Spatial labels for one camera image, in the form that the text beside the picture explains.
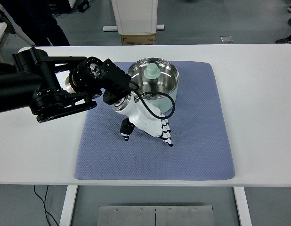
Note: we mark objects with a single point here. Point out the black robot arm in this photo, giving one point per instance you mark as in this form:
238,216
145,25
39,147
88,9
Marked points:
54,87

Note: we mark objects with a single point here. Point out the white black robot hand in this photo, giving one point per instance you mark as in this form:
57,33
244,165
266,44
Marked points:
142,115

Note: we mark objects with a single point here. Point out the brown cardboard box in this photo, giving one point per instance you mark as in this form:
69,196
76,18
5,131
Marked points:
138,39

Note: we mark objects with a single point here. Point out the white pedestal cabinet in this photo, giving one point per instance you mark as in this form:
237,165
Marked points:
135,17

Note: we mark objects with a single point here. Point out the white table leg right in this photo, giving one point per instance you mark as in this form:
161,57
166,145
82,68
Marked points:
242,206

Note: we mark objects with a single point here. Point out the metal floor outlet cover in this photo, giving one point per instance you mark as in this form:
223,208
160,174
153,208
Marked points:
226,39

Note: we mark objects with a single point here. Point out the person in dark clothes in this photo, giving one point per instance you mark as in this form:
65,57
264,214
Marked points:
36,21

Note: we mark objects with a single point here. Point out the metal base plate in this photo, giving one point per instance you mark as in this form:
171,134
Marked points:
156,216

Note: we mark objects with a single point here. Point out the mint green pot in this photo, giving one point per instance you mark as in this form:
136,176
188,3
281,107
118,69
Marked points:
156,75

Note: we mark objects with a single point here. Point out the white table leg left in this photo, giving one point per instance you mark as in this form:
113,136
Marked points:
68,206

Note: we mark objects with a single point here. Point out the white table leg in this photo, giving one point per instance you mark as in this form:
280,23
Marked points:
68,206
242,206

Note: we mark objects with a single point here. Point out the blue textured mat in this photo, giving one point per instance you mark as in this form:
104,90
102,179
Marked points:
200,151

